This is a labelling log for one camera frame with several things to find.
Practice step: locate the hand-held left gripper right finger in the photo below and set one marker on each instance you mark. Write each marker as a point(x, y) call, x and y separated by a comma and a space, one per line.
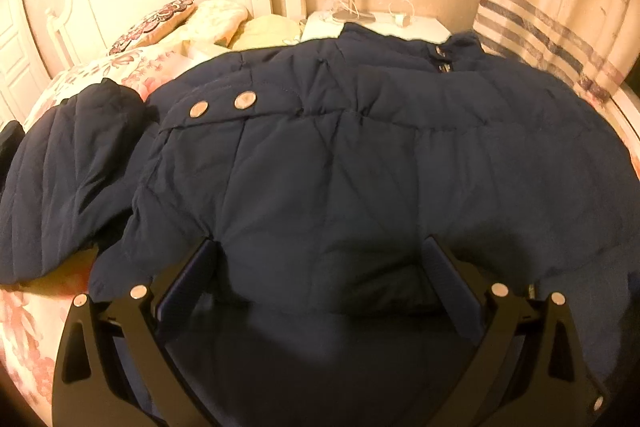
point(447, 274)

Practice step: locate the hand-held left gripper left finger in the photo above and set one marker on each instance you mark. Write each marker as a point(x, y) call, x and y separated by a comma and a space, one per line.
point(192, 274)

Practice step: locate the navy puffer jacket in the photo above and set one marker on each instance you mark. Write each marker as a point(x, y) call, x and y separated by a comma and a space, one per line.
point(350, 157)

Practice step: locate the floral bed sheet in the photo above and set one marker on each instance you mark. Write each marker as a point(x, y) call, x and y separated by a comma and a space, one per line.
point(25, 332)

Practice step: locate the dark cloth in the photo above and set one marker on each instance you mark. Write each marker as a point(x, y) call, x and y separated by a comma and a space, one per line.
point(10, 142)

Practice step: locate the yellow-green pillow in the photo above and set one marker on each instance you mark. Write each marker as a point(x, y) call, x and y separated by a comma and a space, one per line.
point(265, 32)

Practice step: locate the embroidered floral pillow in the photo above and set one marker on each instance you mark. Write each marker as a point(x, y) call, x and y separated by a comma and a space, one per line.
point(155, 22)

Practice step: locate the pale yellow pillow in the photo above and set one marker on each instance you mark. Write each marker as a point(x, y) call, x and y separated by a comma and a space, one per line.
point(215, 19)

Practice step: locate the white wardrobe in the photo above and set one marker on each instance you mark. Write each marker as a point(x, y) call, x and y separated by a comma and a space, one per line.
point(15, 67)

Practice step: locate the white nightstand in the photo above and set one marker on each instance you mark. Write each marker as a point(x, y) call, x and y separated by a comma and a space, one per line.
point(320, 27)

